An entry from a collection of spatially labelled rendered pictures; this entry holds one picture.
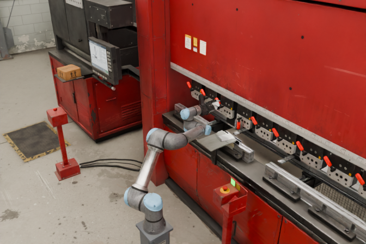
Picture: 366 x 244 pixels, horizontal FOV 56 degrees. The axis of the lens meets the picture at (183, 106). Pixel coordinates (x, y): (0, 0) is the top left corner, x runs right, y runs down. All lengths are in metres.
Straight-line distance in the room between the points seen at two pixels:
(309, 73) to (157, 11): 1.52
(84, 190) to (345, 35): 3.02
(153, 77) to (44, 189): 1.78
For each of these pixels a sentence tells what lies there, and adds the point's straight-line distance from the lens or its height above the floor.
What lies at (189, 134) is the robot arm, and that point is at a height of 1.26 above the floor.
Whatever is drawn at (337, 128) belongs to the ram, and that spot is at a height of 1.50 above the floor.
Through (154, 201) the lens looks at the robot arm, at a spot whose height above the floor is 1.00.
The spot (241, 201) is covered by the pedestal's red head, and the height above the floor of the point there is 0.77.
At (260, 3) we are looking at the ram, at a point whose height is 2.09.
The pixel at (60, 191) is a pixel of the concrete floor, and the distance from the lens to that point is 4.07.
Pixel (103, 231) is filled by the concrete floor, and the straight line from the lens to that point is 3.51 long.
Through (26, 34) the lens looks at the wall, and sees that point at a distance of 8.98.
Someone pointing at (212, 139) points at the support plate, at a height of 1.00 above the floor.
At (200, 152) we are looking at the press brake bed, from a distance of 3.07.
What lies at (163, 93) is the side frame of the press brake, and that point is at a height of 1.09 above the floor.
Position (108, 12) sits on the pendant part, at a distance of 3.10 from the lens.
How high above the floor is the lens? 2.47
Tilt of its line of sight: 26 degrees down
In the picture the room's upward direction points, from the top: straight up
